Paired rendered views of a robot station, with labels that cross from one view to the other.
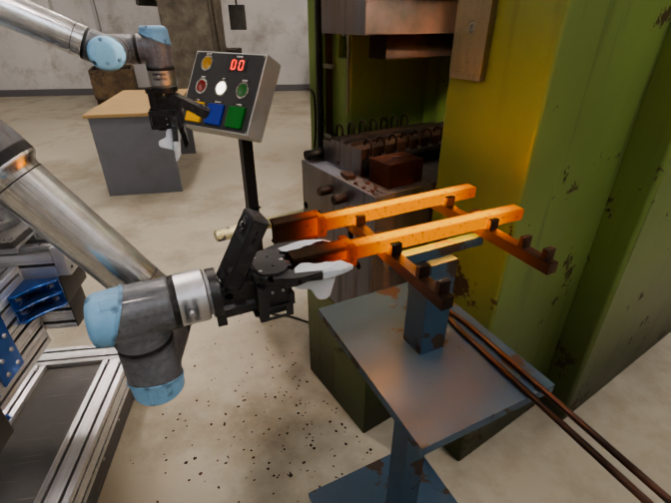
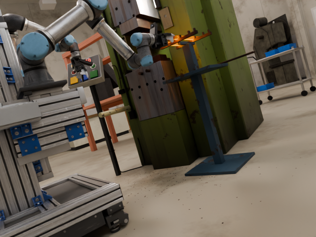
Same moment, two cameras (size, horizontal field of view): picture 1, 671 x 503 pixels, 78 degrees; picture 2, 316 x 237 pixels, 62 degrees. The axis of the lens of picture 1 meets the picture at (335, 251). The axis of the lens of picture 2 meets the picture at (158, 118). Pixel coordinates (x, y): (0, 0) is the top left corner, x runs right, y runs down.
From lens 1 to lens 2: 1.55 m
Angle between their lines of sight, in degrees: 36
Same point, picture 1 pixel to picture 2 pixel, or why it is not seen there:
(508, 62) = (177, 19)
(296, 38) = not seen: hidden behind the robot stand
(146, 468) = not seen: hidden behind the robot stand
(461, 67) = (167, 25)
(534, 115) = (189, 25)
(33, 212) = (108, 28)
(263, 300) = (162, 39)
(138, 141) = not seen: outside the picture
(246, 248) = (155, 27)
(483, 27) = (168, 14)
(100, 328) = (139, 35)
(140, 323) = (145, 36)
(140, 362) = (146, 47)
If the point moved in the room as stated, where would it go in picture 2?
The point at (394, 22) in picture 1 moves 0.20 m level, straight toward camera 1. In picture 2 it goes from (143, 24) to (149, 15)
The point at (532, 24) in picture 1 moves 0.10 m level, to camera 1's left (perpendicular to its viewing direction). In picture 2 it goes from (179, 9) to (169, 10)
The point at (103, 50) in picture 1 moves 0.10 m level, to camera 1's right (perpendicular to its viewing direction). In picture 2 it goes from (69, 37) to (82, 35)
